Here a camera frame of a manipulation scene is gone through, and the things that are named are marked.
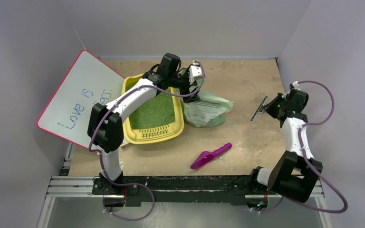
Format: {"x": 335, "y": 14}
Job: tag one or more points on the yellow litter box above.
{"x": 157, "y": 120}

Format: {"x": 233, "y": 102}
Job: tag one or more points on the magenta plastic litter scoop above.
{"x": 206, "y": 157}

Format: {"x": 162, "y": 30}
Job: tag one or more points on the green cat litter bag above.
{"x": 208, "y": 111}

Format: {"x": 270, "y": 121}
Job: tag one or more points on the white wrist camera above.
{"x": 195, "y": 72}
{"x": 294, "y": 86}

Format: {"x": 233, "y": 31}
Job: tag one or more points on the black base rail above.
{"x": 136, "y": 189}

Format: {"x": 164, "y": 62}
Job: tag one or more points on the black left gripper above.
{"x": 186, "y": 90}

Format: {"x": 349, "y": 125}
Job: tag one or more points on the black ruler strip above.
{"x": 260, "y": 109}

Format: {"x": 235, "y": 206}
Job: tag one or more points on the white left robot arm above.
{"x": 105, "y": 127}

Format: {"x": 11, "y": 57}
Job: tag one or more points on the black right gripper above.
{"x": 272, "y": 105}

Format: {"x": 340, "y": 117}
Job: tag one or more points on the pink framed whiteboard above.
{"x": 89, "y": 81}

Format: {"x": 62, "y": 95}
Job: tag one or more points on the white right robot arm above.
{"x": 291, "y": 177}

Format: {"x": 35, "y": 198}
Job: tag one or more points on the aluminium frame rail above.
{"x": 83, "y": 186}

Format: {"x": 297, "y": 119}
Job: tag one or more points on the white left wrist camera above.
{"x": 195, "y": 72}

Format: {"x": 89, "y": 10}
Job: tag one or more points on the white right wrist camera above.
{"x": 294, "y": 86}

